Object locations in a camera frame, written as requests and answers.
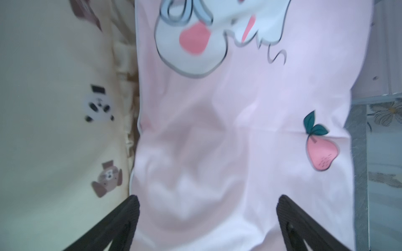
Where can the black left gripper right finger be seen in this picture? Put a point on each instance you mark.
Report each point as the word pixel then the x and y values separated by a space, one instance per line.
pixel 301 232

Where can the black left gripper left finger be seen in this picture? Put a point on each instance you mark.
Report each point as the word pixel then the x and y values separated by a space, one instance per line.
pixel 115 232

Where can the cream animal print pillow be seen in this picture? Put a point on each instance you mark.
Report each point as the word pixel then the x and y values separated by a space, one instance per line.
pixel 64 161

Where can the pink strawberry pillow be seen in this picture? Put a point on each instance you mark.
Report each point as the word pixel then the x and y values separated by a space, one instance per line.
pixel 243 102

